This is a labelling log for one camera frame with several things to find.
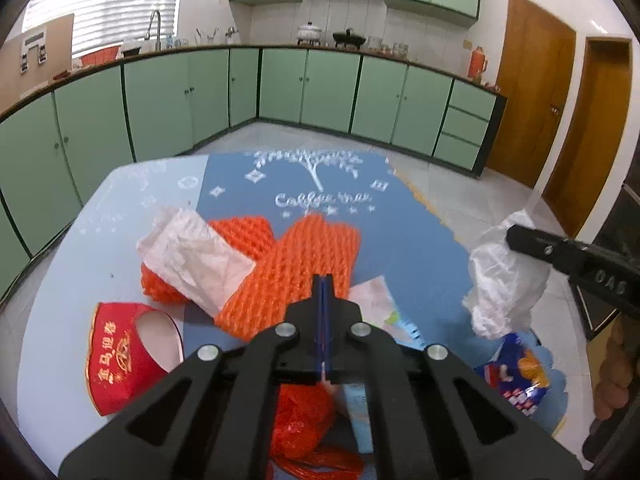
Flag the green kitchen base cabinets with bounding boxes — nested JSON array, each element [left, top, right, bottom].
[[0, 45, 508, 306]]

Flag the white window blinds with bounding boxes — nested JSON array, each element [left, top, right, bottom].
[[22, 0, 186, 58]]

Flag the clear plastic bag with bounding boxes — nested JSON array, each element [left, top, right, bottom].
[[462, 210, 551, 338]]

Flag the red thermos jug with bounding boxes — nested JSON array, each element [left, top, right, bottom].
[[468, 46, 488, 81]]

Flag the orange plastic bag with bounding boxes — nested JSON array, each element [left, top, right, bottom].
[[270, 382, 366, 480]]

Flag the black appliance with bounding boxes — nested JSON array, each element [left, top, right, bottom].
[[570, 157, 640, 341]]

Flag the red plastic basin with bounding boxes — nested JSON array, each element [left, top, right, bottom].
[[80, 45, 122, 67]]

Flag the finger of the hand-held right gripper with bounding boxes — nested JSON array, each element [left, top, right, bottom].
[[506, 225, 640, 318]]

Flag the wooden door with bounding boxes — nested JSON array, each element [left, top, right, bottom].
[[542, 36, 635, 238], [486, 0, 577, 188]]

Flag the white green milk carton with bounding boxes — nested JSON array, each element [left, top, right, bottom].
[[348, 276, 426, 351]]

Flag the steel kitchen faucet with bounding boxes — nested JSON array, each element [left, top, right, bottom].
[[145, 9, 163, 53]]

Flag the person's right hand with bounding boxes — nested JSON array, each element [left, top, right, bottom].
[[594, 317, 640, 422]]

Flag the large orange foam fruit net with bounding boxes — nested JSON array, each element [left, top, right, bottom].
[[215, 212, 362, 343]]

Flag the blue snack packet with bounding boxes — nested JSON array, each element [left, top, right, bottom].
[[474, 332, 553, 418]]

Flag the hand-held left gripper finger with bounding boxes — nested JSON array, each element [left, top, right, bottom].
[[324, 276, 583, 480], [59, 276, 324, 480]]

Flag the row of glass jars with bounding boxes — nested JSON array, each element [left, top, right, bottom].
[[367, 35, 411, 58]]

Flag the red flattened paper cup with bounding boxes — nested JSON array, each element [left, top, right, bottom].
[[86, 302, 185, 417]]

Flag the small orange foam fruit net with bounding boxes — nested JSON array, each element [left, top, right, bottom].
[[140, 216, 277, 306]]

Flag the black wok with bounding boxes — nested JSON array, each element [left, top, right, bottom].
[[333, 28, 362, 51]]

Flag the white crumpled paper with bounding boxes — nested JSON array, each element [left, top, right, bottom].
[[137, 206, 256, 313]]

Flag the white cooking pot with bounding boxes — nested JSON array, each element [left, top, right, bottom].
[[297, 22, 322, 47]]

